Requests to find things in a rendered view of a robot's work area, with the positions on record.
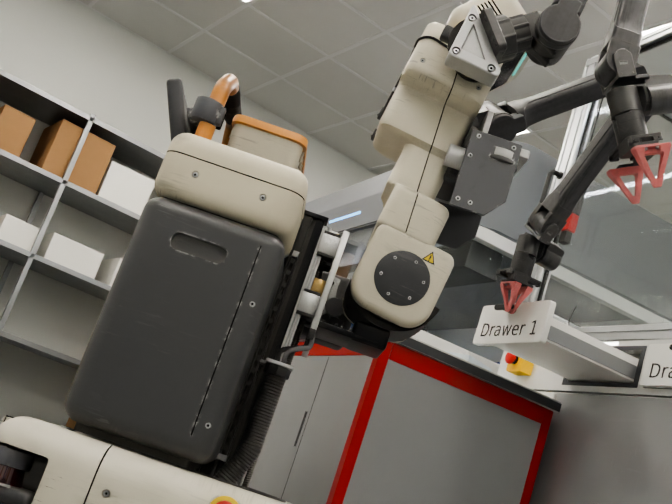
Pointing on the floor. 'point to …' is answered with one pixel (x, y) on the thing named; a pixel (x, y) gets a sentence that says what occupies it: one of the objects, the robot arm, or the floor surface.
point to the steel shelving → (27, 100)
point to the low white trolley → (402, 431)
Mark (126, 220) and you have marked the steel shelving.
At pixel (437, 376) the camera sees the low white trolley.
